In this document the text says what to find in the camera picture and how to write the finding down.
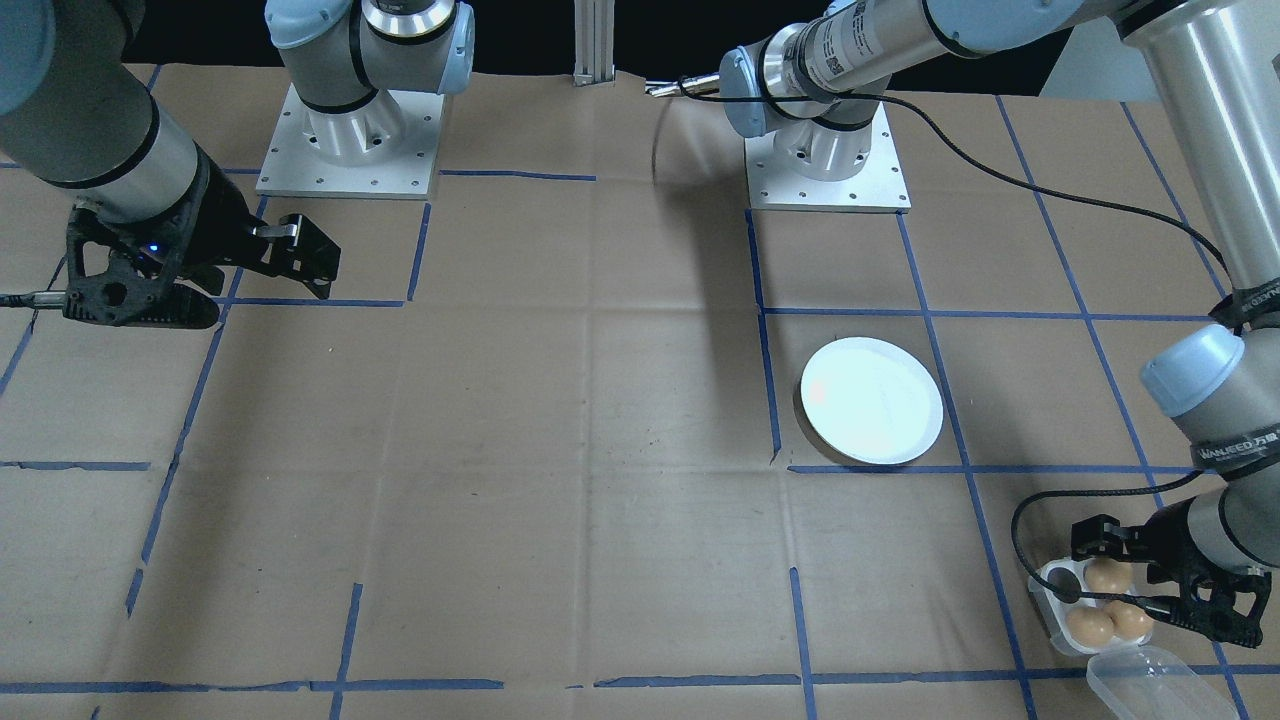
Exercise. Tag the brown egg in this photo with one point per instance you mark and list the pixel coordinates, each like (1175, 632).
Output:
(1089, 626)
(1107, 578)
(1131, 621)

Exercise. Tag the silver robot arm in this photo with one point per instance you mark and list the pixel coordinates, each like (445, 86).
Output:
(90, 110)
(1210, 100)

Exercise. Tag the clear plastic egg box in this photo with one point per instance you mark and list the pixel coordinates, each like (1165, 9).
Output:
(1160, 690)

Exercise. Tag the white round plate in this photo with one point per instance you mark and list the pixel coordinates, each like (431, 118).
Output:
(870, 400)

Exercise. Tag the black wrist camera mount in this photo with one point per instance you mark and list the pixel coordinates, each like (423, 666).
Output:
(1225, 610)
(110, 290)

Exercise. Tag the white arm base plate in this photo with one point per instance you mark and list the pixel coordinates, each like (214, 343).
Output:
(770, 195)
(290, 180)

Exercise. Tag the black frame cover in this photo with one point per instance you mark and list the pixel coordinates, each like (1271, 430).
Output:
(530, 30)

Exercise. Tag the aluminium frame post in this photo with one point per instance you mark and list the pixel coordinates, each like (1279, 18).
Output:
(595, 40)

